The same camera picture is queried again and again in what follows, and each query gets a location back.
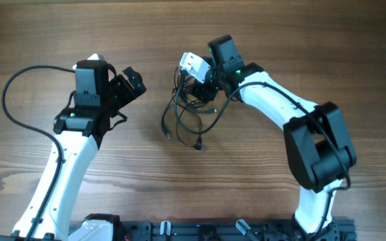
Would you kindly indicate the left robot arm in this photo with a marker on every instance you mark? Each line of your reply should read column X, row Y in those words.
column 77, row 136

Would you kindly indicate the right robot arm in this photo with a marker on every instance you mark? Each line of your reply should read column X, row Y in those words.
column 318, row 145

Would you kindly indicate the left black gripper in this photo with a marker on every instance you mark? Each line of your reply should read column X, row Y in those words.
column 128, row 94

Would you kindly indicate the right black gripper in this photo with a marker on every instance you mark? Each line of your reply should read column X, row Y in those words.
column 203, row 93

